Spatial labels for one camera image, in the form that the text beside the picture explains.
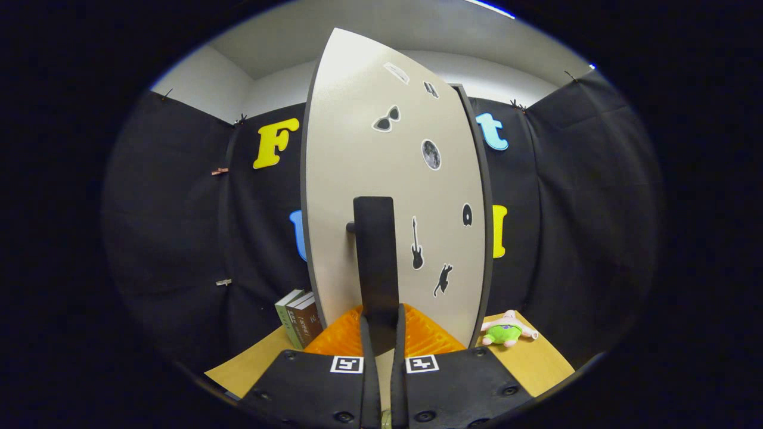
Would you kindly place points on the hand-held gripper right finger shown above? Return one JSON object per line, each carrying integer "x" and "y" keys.
{"x": 398, "y": 393}

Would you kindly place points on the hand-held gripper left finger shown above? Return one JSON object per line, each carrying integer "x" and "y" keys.
{"x": 371, "y": 393}

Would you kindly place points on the brown book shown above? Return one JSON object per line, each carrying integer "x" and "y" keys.
{"x": 310, "y": 325}

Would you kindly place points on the green book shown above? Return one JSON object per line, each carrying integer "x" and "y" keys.
{"x": 289, "y": 322}

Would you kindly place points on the green and pink plush toy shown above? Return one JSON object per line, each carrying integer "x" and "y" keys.
{"x": 503, "y": 333}

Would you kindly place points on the grey cabinet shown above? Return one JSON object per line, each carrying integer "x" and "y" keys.
{"x": 487, "y": 226}

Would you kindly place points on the black backdrop cloth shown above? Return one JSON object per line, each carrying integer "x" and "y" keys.
{"x": 167, "y": 226}

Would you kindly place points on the long ceiling light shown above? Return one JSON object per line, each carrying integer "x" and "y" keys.
{"x": 495, "y": 8}

